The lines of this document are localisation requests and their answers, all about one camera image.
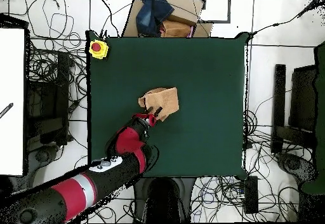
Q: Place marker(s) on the black striped rod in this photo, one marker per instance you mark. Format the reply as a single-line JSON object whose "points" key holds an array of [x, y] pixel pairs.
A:
{"points": [[6, 110]]}

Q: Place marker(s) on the dark green table cloth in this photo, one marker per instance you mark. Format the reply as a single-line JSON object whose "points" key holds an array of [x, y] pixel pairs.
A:
{"points": [[203, 81]]}

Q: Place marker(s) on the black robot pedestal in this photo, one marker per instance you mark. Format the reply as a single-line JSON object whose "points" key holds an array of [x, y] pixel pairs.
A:
{"points": [[162, 201]]}

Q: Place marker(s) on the black caster base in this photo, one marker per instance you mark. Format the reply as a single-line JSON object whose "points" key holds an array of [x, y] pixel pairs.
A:
{"points": [[294, 164], [42, 155]]}

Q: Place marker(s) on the white panel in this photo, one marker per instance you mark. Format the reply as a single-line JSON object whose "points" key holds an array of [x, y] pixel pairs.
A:
{"points": [[11, 81]]}

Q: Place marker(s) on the yellow emergency stop button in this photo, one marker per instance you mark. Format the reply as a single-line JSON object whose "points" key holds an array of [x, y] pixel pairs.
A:
{"points": [[96, 47]]}

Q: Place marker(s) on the green cloth covered furniture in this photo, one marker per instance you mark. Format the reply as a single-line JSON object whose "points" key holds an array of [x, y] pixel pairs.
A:
{"points": [[320, 107]]}

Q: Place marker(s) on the tan terry towel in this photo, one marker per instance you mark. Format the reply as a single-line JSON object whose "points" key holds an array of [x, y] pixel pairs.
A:
{"points": [[165, 99]]}

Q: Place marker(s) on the black equipment stand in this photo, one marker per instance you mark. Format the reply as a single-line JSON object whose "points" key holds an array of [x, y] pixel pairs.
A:
{"points": [[62, 81]]}

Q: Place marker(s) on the blue denim jeans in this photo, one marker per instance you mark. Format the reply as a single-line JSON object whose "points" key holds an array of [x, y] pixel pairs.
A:
{"points": [[152, 13]]}

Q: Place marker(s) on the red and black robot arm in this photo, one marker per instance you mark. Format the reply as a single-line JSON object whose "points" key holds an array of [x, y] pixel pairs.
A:
{"points": [[127, 142]]}

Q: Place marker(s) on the folded brown towel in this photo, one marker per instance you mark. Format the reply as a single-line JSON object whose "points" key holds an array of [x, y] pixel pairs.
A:
{"points": [[175, 29]]}

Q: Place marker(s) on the brown cardboard box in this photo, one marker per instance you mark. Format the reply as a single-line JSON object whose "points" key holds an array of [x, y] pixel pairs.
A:
{"points": [[182, 5]]}

